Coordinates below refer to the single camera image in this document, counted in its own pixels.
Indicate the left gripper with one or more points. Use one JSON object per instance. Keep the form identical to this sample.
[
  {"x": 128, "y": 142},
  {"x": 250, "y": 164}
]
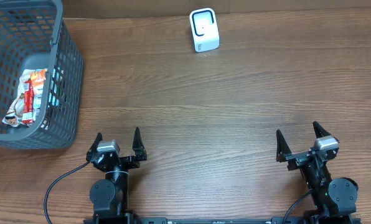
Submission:
[{"x": 123, "y": 160}]

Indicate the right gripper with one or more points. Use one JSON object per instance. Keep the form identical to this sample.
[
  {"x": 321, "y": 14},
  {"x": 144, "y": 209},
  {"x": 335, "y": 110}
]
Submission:
[{"x": 298, "y": 159}]

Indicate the red snack bar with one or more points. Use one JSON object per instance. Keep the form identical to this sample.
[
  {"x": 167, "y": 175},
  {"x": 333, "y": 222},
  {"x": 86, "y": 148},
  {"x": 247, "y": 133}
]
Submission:
[{"x": 27, "y": 117}]

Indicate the beige snack pouch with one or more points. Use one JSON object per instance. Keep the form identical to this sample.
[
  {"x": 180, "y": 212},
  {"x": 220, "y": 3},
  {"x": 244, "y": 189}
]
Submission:
[{"x": 14, "y": 114}]

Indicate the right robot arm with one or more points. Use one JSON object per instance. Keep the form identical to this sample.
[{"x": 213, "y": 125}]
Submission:
[{"x": 334, "y": 199}]

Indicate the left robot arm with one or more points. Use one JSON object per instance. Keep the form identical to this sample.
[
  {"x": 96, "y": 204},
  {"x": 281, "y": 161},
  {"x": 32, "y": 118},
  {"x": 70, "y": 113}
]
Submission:
[{"x": 109, "y": 196}]

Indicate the white barcode scanner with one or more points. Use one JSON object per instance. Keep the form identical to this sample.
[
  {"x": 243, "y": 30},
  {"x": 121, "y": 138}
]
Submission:
[{"x": 204, "y": 29}]

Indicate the grey plastic mesh basket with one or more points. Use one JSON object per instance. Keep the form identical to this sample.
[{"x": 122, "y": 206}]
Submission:
[{"x": 34, "y": 36}]

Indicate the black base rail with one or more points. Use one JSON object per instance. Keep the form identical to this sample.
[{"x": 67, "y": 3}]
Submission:
[{"x": 163, "y": 220}]

